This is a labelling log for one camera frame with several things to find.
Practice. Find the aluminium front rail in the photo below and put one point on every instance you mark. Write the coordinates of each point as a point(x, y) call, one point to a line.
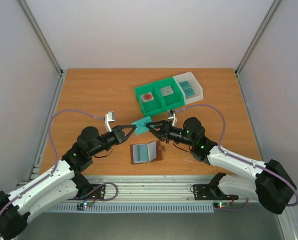
point(149, 188)

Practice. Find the right aluminium frame post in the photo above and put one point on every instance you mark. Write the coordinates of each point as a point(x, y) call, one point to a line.
point(258, 34)

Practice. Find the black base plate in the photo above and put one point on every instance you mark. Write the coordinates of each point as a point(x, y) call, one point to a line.
point(203, 192)
point(90, 192)

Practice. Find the grey slotted cable duct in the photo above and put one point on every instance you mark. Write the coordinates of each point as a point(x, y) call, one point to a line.
point(132, 208)

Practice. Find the right circuit board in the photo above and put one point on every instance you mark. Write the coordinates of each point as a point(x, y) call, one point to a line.
point(222, 205)

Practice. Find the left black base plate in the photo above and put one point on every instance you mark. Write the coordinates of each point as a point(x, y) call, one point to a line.
point(90, 192)

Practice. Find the green middle bin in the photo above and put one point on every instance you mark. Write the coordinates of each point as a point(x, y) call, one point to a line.
point(172, 101)

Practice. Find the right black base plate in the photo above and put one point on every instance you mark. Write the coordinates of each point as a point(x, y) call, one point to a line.
point(203, 192)

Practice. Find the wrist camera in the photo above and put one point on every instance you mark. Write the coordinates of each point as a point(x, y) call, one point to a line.
point(172, 117)
point(108, 119)

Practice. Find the green bin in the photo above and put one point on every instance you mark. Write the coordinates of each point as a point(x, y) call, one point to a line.
point(172, 101)
point(150, 108)

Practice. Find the grey card with red dot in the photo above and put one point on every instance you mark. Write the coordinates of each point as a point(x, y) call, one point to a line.
point(147, 97)

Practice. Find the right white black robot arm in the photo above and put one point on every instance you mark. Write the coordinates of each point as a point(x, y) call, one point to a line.
point(265, 182)

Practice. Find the left circuit board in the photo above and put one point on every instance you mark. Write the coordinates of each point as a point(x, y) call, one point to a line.
point(85, 205)

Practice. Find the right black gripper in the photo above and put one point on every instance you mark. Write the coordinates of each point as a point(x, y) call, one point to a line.
point(165, 130)

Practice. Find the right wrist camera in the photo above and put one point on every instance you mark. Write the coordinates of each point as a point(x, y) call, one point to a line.
point(172, 117)

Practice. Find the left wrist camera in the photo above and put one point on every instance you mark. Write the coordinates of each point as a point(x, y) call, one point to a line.
point(108, 119)

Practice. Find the teal card in white bin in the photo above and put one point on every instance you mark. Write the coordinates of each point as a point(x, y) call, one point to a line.
point(187, 89)

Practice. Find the teal credit card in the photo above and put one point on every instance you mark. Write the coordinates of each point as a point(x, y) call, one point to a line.
point(140, 153)
point(141, 125)

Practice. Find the left aluminium frame post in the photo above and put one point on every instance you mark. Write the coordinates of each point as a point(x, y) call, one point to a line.
point(36, 28)

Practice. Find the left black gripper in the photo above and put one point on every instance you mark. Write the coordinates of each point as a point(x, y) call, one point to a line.
point(119, 134)

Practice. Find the aluminium frame post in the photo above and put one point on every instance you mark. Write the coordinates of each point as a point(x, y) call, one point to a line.
point(258, 34)
point(36, 28)

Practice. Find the green left bin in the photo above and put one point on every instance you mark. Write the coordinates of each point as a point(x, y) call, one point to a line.
point(150, 108)

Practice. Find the circuit board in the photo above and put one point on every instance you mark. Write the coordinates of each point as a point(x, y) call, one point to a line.
point(222, 205)
point(85, 205)

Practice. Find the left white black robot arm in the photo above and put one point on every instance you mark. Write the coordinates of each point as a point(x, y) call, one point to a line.
point(16, 215)

